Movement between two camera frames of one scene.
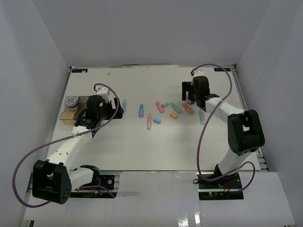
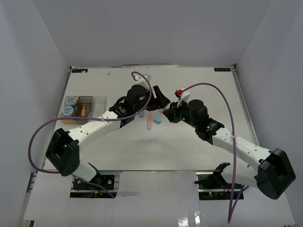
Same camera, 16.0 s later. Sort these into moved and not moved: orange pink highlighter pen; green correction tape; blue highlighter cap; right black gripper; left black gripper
Moved: right black gripper; green correction tape; left black gripper
Not moved: orange pink highlighter pen; blue highlighter cap
